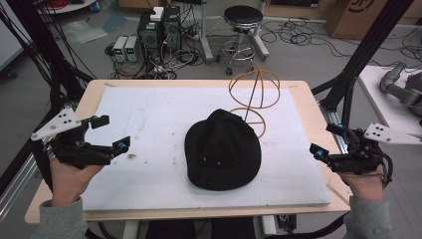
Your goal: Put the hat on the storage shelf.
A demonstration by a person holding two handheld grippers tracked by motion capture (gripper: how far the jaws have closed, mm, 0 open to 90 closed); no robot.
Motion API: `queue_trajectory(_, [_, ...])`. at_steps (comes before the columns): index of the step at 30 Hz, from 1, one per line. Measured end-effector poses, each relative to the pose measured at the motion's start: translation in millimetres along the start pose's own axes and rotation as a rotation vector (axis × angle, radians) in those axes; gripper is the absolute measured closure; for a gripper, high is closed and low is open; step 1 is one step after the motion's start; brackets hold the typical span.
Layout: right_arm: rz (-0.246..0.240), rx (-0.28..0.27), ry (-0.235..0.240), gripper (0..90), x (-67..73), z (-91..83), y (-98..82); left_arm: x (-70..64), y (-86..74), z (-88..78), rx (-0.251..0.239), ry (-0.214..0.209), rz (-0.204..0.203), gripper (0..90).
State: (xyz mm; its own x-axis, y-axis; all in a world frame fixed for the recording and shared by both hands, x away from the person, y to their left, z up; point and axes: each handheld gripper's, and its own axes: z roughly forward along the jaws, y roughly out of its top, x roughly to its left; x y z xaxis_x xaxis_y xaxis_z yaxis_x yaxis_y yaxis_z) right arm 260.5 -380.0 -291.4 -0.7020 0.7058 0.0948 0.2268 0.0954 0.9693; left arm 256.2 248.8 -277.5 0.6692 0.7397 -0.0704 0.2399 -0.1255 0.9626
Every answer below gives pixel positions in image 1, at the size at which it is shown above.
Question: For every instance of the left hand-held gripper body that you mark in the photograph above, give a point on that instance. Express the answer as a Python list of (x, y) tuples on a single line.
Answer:
[(78, 151)]

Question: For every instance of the black computer tower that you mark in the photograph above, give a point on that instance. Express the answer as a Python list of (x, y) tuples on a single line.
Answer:
[(171, 28), (149, 36)]

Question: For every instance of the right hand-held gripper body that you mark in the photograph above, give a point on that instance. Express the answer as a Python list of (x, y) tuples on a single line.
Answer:
[(363, 156)]

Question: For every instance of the black brimmed hat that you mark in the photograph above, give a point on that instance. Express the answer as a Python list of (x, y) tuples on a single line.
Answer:
[(222, 152)]

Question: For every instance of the brown cardboard box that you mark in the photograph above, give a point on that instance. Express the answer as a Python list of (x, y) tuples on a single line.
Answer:
[(358, 16)]

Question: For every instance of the small white box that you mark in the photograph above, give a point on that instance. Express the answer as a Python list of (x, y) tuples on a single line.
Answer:
[(157, 14)]

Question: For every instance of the aluminium rail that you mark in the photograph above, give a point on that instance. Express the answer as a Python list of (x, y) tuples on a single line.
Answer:
[(16, 187), (335, 127)]

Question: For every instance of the white desk leg frame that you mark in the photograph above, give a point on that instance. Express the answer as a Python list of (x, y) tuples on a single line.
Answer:
[(206, 36)]

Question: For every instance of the black round stool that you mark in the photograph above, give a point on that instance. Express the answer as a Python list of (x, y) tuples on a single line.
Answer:
[(243, 16)]

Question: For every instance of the clear plastic sheet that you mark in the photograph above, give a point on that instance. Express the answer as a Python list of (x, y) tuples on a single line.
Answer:
[(84, 31)]

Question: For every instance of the person's right hand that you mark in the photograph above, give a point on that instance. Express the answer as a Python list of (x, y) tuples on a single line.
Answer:
[(365, 186)]

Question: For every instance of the white board panel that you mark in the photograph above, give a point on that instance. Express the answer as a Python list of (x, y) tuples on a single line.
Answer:
[(8, 36)]

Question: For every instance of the grey bench power supply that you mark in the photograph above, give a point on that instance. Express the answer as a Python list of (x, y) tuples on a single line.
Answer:
[(132, 49), (119, 48)]

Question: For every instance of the black metal frame stand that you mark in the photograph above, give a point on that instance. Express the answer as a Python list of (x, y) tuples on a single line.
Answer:
[(36, 49), (365, 53)]

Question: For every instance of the white round table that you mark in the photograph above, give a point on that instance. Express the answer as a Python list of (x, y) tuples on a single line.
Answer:
[(69, 6)]

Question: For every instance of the person's legs in dark trousers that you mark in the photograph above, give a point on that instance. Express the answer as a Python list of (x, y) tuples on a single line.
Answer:
[(199, 229)]

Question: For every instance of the person's left hand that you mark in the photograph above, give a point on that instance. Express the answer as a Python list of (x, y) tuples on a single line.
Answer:
[(68, 182)]

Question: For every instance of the white foam mat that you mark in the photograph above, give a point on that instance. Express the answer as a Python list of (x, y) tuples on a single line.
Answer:
[(149, 119)]

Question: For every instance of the white side table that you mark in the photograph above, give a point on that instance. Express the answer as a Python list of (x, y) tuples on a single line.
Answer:
[(384, 106)]

